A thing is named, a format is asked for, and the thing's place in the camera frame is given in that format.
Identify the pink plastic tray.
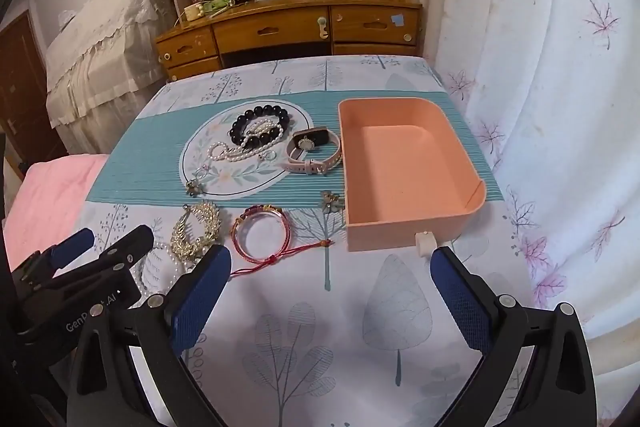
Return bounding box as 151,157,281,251
337,98,488,258

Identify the pink blanket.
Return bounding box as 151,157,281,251
2,154,108,273

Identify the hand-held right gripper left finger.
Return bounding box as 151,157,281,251
66,246,233,427

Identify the gold leaf hair clip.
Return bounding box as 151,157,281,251
170,202,223,264

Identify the pink strap watch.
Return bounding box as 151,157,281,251
285,128,343,175

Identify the round pearl strand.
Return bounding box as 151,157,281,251
131,241,201,303

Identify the cream lace cover cloth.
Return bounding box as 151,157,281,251
45,0,178,142

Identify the red cord bangle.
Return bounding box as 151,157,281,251
230,204,335,278

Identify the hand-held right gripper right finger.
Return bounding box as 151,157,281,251
430,246,598,427

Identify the black bead bracelet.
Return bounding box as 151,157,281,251
229,105,292,148

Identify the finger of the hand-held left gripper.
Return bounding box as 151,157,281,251
12,228,96,281
50,225,154,281

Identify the tree print tablecloth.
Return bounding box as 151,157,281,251
75,54,546,427

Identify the flower claw hair clip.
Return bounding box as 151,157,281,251
320,190,346,214

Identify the brown wooden door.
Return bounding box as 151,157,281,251
0,12,66,168

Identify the rice pearl necklace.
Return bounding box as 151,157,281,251
207,119,286,165

